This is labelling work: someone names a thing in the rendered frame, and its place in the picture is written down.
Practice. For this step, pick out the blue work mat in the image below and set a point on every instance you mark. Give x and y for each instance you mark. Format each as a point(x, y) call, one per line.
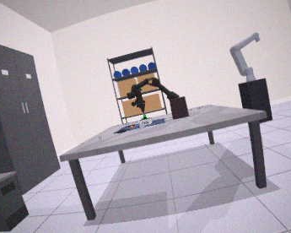
point(155, 122)

